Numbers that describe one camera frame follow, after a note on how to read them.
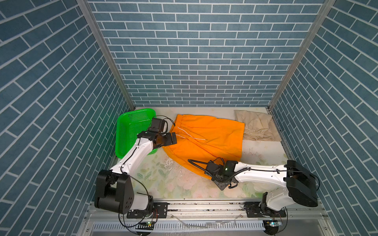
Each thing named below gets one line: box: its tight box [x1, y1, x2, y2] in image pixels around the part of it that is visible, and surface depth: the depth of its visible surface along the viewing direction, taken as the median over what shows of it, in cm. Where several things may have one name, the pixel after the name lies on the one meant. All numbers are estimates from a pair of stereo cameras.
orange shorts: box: [163, 115, 246, 180], surface depth 101 cm
